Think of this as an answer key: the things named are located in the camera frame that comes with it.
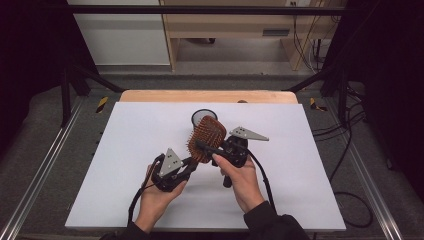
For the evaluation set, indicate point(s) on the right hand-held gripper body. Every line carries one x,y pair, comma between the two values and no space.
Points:
238,148

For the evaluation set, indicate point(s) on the light wooden office desk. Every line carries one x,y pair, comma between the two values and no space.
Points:
233,23

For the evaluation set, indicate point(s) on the brown paddle hairbrush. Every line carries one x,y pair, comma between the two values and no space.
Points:
208,133

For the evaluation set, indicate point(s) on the black curtain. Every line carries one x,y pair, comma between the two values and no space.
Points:
30,50
390,66

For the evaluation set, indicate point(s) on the yellow-black tape marker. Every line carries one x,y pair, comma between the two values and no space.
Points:
102,104
315,105

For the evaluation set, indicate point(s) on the person's right hand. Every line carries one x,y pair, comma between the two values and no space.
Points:
245,186

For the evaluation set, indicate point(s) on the person's left hand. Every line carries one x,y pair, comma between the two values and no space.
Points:
153,203

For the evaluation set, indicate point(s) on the aluminium floor rail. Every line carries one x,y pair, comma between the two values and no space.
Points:
373,180
36,173

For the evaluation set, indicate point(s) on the black diagonal frame strut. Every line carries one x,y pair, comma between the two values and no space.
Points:
93,78
320,78

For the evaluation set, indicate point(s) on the black mesh pen holder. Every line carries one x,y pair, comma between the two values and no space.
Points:
201,116

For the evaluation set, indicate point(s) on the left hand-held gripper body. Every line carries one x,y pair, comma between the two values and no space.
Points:
170,163

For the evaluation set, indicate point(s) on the dark rectangular desk tag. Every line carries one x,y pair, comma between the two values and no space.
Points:
276,32

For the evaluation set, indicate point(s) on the black horizontal frame bar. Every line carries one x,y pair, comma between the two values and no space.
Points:
200,10

